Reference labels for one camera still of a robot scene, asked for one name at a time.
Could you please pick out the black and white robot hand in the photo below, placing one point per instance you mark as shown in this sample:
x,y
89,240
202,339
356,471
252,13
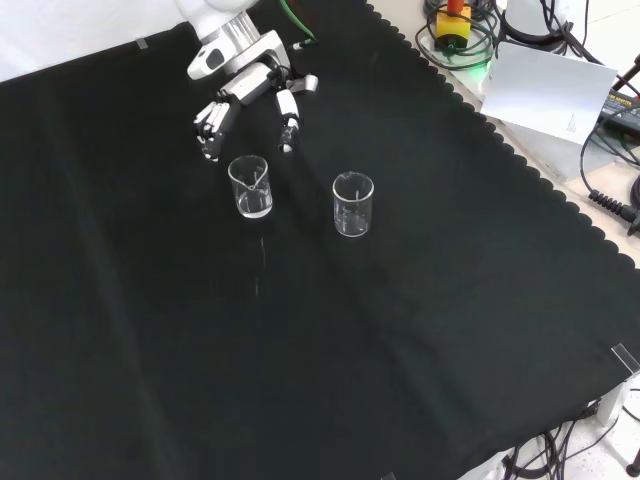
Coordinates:
x,y
250,84

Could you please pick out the clear glass beaker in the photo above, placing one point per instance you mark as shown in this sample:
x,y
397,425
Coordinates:
x,y
252,207
352,227

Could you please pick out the clear cloth clip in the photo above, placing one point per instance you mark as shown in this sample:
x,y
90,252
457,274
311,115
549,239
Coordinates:
x,y
625,357
142,44

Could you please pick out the clear glass rod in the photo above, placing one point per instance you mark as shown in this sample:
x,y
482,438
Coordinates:
x,y
258,285

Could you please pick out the yellow stop button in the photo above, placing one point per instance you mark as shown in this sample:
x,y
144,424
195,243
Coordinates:
x,y
452,27

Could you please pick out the black bench cloth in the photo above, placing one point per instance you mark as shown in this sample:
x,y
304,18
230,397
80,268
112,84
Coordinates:
x,y
350,325

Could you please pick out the white cylindrical base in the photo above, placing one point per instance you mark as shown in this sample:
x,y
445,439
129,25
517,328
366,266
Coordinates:
x,y
525,15

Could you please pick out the pale board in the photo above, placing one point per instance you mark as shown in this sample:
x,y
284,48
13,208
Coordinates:
x,y
540,90

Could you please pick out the black power brick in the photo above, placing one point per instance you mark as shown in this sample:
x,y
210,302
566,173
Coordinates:
x,y
622,107

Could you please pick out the white bench bracket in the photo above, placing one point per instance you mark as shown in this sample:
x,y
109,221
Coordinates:
x,y
612,405

